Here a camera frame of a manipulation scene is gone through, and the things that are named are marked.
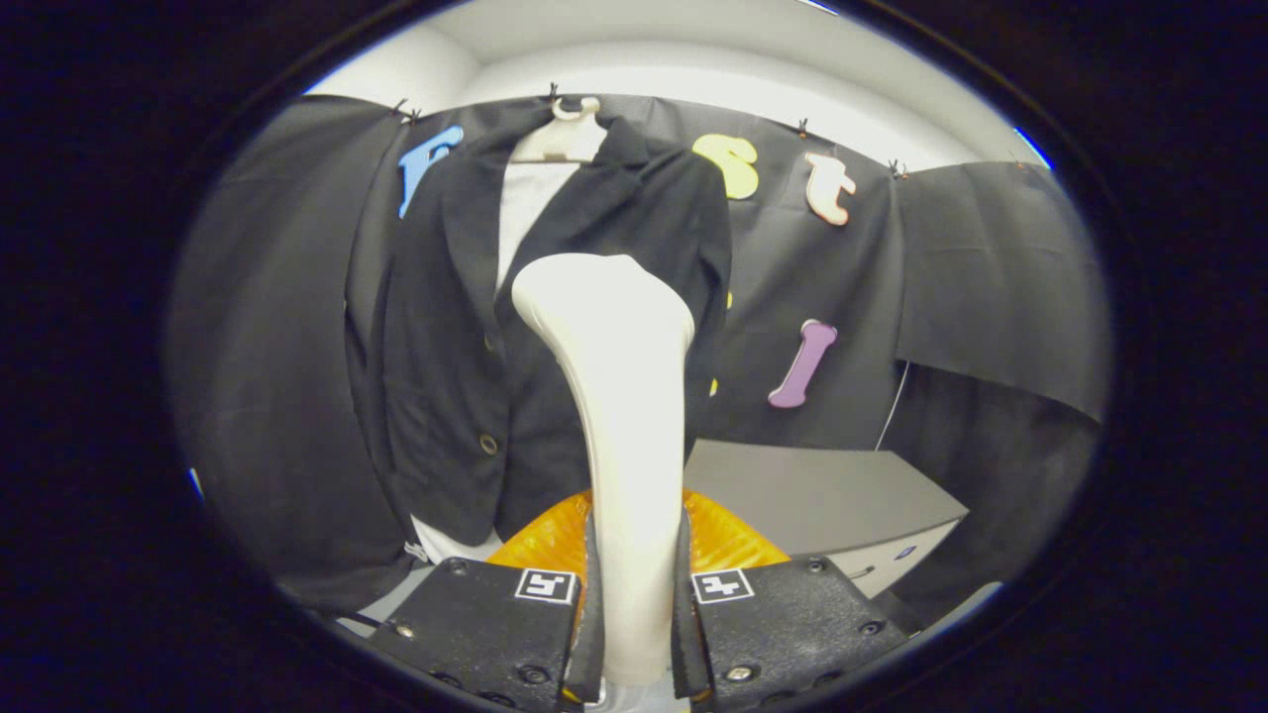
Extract grey and beige cabinet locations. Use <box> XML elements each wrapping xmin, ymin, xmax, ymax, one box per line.
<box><xmin>684</xmin><ymin>439</ymin><xmax>970</xmax><ymax>600</ymax></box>

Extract black suit jacket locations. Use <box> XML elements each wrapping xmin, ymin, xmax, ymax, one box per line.
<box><xmin>342</xmin><ymin>117</ymin><xmax>734</xmax><ymax>546</ymax></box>

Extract black backdrop cloth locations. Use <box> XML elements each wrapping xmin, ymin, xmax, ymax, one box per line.
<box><xmin>168</xmin><ymin>94</ymin><xmax>1110</xmax><ymax>635</ymax></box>

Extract row of black cloth clips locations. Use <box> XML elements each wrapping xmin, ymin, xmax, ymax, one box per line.
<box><xmin>391</xmin><ymin>84</ymin><xmax>907</xmax><ymax>181</ymax></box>

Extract thin white hanging cord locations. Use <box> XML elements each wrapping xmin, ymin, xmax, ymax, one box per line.
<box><xmin>877</xmin><ymin>361</ymin><xmax>910</xmax><ymax>452</ymax></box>

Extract white garment steamer head with hose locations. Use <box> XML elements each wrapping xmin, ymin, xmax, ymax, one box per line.
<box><xmin>511</xmin><ymin>253</ymin><xmax>696</xmax><ymax>689</ymax></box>

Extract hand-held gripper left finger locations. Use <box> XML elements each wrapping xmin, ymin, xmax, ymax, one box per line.
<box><xmin>365</xmin><ymin>490</ymin><xmax>607</xmax><ymax>709</ymax></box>

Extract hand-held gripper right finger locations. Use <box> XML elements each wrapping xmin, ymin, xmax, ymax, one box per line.
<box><xmin>672</xmin><ymin>490</ymin><xmax>910</xmax><ymax>706</ymax></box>

